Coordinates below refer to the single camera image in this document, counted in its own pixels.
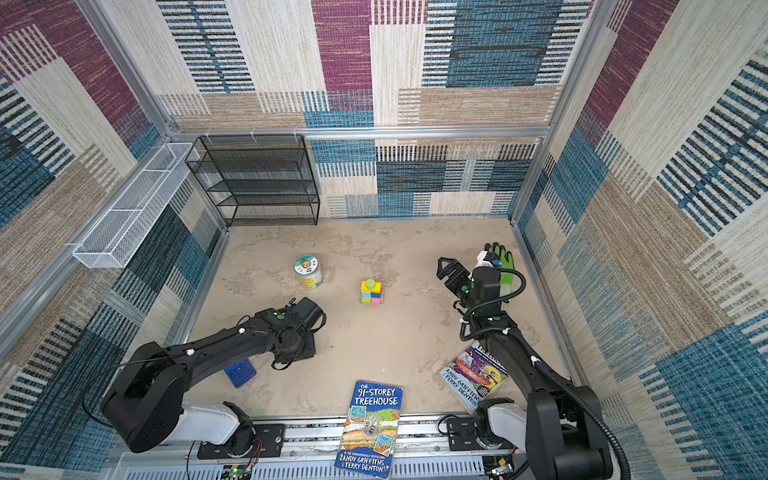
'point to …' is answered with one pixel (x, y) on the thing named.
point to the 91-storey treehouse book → (370, 434)
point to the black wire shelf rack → (256, 180)
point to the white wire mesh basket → (119, 233)
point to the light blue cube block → (366, 294)
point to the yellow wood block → (376, 289)
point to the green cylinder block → (370, 283)
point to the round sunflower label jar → (309, 270)
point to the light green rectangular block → (366, 300)
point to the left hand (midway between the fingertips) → (307, 348)
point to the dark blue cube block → (375, 295)
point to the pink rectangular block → (376, 301)
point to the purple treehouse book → (474, 374)
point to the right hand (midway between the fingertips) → (446, 270)
